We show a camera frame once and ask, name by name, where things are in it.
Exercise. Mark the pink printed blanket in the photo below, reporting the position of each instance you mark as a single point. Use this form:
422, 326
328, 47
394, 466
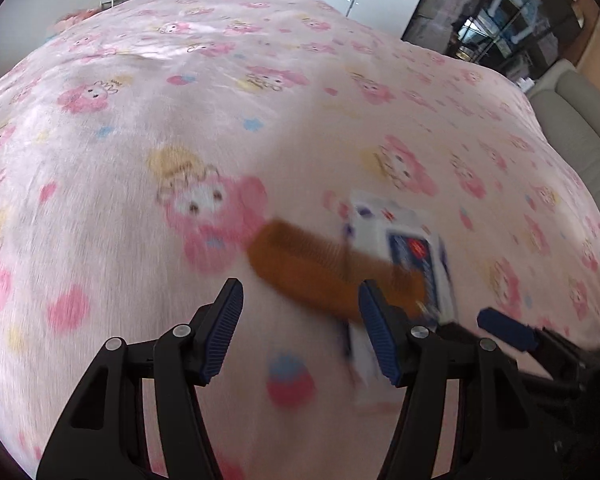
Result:
130, 110

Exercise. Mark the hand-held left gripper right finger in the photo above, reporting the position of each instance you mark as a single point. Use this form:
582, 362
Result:
380, 335

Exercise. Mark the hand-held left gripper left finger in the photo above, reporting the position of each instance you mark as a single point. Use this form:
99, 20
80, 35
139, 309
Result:
222, 330

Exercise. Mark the blue white toy arch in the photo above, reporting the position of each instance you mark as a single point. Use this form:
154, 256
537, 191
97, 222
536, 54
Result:
520, 12

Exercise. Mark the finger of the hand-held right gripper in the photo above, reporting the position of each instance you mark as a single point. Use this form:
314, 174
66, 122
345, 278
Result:
507, 329
457, 331

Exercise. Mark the brown wooden comb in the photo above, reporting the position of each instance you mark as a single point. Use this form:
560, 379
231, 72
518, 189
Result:
290, 260

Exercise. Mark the glass display cabinet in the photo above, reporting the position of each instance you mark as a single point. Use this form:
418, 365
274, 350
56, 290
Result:
440, 0

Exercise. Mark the blue white packet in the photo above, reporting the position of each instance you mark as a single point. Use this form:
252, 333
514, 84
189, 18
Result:
405, 240

